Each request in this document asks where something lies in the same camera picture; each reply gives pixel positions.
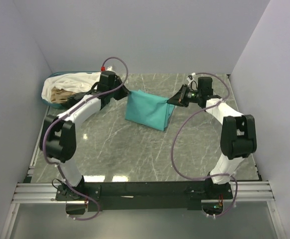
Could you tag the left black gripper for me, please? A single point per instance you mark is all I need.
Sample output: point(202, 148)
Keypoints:
point(124, 92)

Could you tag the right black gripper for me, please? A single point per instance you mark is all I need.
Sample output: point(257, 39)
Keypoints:
point(179, 99)

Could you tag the teal t shirt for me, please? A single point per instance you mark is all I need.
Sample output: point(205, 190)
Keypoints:
point(149, 110)

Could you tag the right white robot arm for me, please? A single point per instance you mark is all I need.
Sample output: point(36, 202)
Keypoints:
point(238, 133)

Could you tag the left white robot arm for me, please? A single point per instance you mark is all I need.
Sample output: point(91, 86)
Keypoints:
point(58, 138)

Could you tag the white t shirt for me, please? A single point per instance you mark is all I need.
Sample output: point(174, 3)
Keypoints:
point(70, 82)

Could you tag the black t shirt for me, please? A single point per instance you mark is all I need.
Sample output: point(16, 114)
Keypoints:
point(73, 100)

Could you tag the tan t shirt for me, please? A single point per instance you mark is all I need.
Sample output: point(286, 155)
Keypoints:
point(59, 96)

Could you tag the teal laundry basket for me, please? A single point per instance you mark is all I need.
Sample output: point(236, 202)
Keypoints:
point(47, 102)

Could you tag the black base beam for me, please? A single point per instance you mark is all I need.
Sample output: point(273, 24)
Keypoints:
point(154, 195)

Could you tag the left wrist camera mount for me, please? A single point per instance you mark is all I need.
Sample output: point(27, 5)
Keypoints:
point(109, 68)

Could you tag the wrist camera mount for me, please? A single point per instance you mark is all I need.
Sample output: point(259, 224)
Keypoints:
point(192, 83)
point(109, 68)

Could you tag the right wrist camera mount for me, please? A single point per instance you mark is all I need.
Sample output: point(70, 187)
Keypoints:
point(192, 83)

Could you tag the aluminium frame rail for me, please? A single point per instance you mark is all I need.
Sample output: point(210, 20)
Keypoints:
point(26, 192)

